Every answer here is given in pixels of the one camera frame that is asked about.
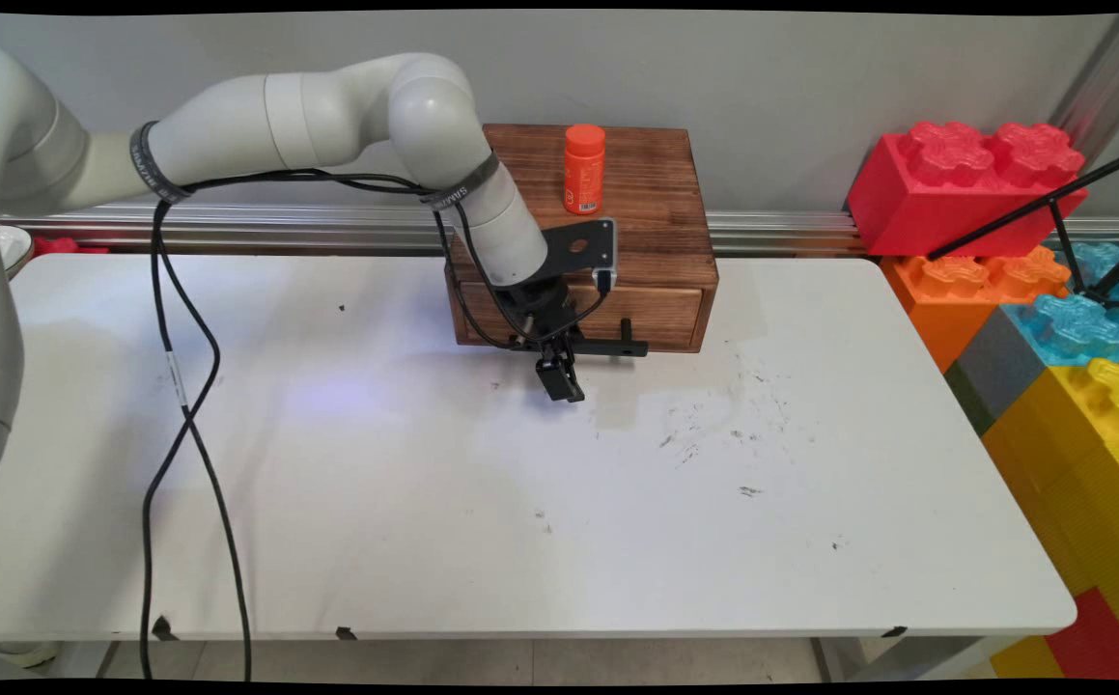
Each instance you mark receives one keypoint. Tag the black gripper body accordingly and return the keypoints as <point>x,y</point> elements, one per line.
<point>540,309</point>

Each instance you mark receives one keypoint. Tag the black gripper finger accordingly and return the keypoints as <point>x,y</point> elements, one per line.
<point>547,367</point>
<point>573,381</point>

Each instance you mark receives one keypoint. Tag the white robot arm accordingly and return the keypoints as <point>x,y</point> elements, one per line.
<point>327,106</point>

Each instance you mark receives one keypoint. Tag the orange bottle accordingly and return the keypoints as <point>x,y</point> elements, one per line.
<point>584,174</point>

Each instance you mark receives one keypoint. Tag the dark wooden cabinet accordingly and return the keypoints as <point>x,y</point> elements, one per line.
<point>646,164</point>

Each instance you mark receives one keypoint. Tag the orange giant toy brick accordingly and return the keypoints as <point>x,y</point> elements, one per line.
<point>945,309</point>

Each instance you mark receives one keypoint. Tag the red giant toy brick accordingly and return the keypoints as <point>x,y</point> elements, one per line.
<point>936,203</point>

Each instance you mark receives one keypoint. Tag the grey giant toy brick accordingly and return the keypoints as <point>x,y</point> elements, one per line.
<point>993,372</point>

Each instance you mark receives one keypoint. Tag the white table leg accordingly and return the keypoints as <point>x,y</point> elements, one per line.
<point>86,661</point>
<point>907,656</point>

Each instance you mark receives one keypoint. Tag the red object behind table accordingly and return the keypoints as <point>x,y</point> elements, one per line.
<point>62,245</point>

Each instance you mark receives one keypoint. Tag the blue giant toy brick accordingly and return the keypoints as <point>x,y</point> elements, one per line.
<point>1071,328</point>

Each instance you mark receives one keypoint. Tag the black tripod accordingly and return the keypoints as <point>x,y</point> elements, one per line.
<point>1051,205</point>

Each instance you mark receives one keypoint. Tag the yellow giant toy brick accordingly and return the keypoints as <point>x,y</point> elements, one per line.
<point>1080,483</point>

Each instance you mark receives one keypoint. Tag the small yellow toy brick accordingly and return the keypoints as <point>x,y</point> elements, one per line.
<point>1022,661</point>

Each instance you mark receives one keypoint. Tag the white bowl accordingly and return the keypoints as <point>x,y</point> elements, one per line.
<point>13,251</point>

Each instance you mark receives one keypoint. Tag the red flat toy brick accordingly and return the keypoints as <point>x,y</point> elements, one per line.
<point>1100,642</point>

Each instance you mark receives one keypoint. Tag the white tape roll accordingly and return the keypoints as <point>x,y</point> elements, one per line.
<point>23,654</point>

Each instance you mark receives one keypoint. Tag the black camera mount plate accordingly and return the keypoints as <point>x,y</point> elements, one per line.
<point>569,261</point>

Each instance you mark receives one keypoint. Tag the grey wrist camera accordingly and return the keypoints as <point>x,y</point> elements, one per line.
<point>607,253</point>

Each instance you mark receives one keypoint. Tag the aluminium rail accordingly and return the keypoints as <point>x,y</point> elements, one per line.
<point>791,232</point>

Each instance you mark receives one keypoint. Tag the aluminium post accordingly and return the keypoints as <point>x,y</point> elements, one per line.
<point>1105,77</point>

